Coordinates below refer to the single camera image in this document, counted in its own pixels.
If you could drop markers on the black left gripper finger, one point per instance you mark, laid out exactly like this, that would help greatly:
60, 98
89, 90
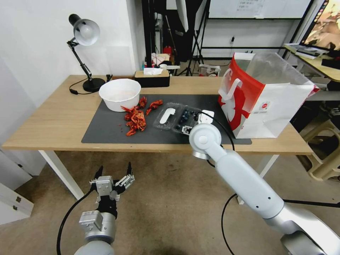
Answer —
129, 172
99, 172

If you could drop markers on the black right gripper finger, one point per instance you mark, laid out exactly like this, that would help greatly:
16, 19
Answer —
186, 130

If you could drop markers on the clear plastic takeout container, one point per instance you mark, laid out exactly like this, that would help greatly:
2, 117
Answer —
170, 124

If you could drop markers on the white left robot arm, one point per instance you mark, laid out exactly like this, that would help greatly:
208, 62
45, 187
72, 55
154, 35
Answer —
98, 239

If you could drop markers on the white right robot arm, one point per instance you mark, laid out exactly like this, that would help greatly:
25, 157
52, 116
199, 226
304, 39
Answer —
239, 172

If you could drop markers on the white label in container lid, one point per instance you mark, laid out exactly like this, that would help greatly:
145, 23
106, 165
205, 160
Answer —
166, 116

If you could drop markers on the black tissue box wooden lid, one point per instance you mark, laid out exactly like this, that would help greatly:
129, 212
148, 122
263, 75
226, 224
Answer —
151, 79

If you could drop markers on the red and white takeout bag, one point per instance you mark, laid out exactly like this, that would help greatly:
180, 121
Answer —
268, 106

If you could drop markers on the dark blueberries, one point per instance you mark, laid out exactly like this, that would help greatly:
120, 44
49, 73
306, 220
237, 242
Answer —
185, 115

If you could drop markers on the dark grey table mat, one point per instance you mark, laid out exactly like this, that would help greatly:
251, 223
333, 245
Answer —
111, 135

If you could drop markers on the red crayfish long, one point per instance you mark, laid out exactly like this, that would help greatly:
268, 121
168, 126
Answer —
154, 105

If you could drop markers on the clear plastic storage box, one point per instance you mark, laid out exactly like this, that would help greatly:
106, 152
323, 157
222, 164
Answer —
209, 70

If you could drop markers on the red crayfish small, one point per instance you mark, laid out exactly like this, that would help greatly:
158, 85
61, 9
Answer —
143, 102

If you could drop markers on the red crayfish shell pile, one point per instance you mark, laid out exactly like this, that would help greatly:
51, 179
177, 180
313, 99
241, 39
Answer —
135, 119

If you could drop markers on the white tissue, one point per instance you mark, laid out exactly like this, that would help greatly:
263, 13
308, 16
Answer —
152, 71

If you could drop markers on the wooden table with white legs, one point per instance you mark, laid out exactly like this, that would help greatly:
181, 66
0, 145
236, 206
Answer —
53, 119

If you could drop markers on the cardboard box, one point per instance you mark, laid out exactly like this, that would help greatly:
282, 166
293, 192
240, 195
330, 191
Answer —
159, 59

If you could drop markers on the black tripod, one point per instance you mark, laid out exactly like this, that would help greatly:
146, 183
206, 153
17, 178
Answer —
196, 45

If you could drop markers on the red canister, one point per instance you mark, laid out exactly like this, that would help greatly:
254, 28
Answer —
166, 50

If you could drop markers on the white paper bowl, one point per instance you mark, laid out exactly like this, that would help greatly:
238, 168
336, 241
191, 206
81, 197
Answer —
119, 94

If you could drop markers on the white cabinet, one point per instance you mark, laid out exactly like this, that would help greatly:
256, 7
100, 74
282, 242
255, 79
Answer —
18, 170

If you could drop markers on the small black clip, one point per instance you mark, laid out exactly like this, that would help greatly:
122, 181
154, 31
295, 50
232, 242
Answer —
109, 77

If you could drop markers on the black metal rack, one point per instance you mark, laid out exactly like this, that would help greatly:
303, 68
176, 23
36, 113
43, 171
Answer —
148, 32

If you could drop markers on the white softbox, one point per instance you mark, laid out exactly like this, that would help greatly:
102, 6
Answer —
183, 13

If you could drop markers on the whiteboard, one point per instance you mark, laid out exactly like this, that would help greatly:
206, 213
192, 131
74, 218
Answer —
252, 8

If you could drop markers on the yellow side desk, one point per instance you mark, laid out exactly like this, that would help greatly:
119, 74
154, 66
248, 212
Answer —
310, 63

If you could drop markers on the papers on side desk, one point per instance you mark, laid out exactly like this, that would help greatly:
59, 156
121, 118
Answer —
308, 51

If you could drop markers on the beige plastic stool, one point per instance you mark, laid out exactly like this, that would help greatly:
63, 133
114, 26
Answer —
325, 148

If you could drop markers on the black desk lamp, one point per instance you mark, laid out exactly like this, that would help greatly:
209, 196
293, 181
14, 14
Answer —
86, 30

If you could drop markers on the computer monitor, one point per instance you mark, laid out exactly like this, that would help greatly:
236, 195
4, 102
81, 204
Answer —
325, 24

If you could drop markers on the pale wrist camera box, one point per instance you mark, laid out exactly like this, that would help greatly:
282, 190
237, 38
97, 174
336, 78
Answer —
104, 186
206, 117

